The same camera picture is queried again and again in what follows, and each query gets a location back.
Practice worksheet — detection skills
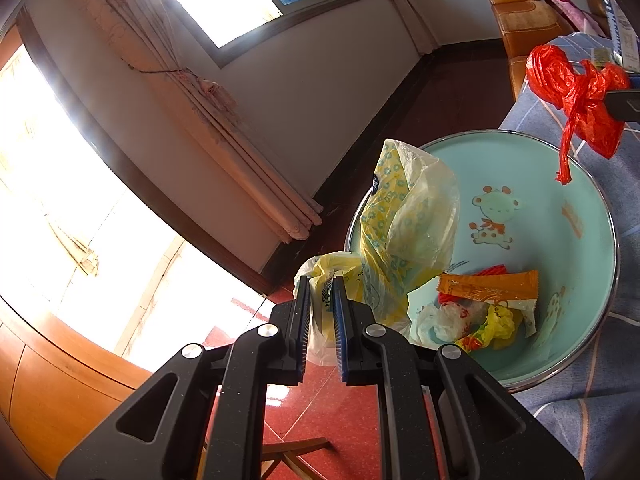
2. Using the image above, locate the red plastic bag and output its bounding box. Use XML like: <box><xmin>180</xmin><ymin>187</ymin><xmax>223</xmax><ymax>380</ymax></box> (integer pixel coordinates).
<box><xmin>525</xmin><ymin>44</ymin><xmax>630</xmax><ymax>185</ymax></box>

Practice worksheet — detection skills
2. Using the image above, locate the yellow patterned plastic bag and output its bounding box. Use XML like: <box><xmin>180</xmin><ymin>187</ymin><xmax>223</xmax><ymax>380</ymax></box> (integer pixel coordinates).
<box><xmin>294</xmin><ymin>139</ymin><xmax>460</xmax><ymax>366</ymax></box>

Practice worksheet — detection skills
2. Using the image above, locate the yellow snack wrapper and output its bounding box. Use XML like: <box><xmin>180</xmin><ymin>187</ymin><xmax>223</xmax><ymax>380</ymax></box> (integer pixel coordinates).
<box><xmin>456</xmin><ymin>304</ymin><xmax>523</xmax><ymax>353</ymax></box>

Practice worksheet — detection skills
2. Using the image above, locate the orange snack wrapper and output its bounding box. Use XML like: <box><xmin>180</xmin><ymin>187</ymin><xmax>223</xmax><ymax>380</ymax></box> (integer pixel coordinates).
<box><xmin>436</xmin><ymin>271</ymin><xmax>539</xmax><ymax>304</ymax></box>

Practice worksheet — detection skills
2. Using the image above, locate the white tall milk carton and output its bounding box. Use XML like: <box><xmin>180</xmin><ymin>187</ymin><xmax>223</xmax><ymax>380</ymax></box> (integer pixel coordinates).
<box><xmin>602</xmin><ymin>0</ymin><xmax>640</xmax><ymax>74</ymax></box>

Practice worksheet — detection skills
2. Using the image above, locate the pink floral pillow on chaise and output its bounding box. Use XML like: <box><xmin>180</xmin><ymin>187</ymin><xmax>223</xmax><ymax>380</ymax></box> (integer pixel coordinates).
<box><xmin>544</xmin><ymin>0</ymin><xmax>610</xmax><ymax>38</ymax></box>

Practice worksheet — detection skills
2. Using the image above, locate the white crumpled wrapper in basin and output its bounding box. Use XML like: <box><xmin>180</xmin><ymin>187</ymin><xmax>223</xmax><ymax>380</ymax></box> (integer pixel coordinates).
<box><xmin>409</xmin><ymin>300</ymin><xmax>488</xmax><ymax>349</ymax></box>

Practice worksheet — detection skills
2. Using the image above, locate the brown leather chaise sofa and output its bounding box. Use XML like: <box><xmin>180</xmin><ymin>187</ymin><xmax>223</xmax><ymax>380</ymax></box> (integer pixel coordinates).
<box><xmin>488</xmin><ymin>0</ymin><xmax>575</xmax><ymax>99</ymax></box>

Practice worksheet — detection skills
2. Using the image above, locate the beige right curtain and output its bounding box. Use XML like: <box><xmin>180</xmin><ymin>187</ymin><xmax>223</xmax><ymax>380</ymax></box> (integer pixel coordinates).
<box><xmin>390</xmin><ymin>0</ymin><xmax>438</xmax><ymax>55</ymax></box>

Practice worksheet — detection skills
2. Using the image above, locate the beige curtain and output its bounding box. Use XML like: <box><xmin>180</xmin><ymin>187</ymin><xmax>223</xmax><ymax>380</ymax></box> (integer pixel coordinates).
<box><xmin>390</xmin><ymin>0</ymin><xmax>438</xmax><ymax>55</ymax></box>
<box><xmin>81</xmin><ymin>0</ymin><xmax>321</xmax><ymax>243</ymax></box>

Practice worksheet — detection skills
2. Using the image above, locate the wooden cabinet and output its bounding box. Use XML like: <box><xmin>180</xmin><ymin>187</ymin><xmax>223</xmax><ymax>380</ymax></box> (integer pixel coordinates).
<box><xmin>1</xmin><ymin>301</ymin><xmax>150</xmax><ymax>478</ymax></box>

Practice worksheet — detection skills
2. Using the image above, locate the beige left curtain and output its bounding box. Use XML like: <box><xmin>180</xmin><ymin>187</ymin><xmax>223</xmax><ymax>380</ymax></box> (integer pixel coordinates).
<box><xmin>81</xmin><ymin>0</ymin><xmax>321</xmax><ymax>243</ymax></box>

